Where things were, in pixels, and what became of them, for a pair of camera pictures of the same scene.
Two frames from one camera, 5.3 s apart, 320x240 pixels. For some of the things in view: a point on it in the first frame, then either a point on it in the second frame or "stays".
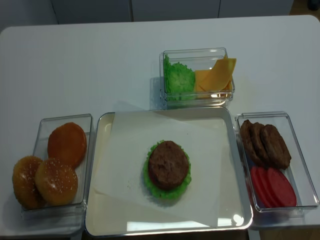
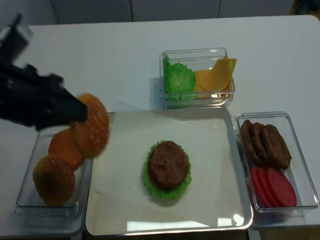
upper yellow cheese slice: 219,76 stays
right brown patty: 275,149 stays
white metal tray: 164,171 stays
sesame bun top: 24,180 -> 54,180
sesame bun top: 56,182 -> 91,135
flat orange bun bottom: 67,143 stays
